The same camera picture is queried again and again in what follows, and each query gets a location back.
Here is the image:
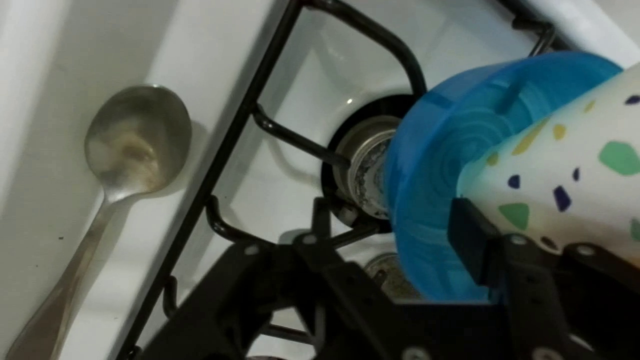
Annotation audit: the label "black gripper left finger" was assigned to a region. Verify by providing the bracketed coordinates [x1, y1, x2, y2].
[135, 227, 427, 360]

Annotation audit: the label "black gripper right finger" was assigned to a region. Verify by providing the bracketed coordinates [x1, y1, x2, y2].
[425, 194, 640, 360]

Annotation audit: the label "white paper cup coloured dots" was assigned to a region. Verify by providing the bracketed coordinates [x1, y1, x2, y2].
[453, 61, 640, 270]

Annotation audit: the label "blue plastic bowl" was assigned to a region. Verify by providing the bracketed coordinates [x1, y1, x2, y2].
[382, 49, 626, 303]

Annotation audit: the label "black stove grate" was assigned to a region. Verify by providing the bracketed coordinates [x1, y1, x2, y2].
[110, 0, 555, 360]

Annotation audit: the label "white gas stove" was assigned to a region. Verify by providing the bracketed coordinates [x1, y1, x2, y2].
[0, 0, 640, 360]

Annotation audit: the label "round gas burner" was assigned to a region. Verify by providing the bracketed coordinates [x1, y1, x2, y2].
[320, 91, 420, 230]

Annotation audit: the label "metal spoon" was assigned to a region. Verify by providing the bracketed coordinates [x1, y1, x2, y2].
[2, 81, 195, 360]

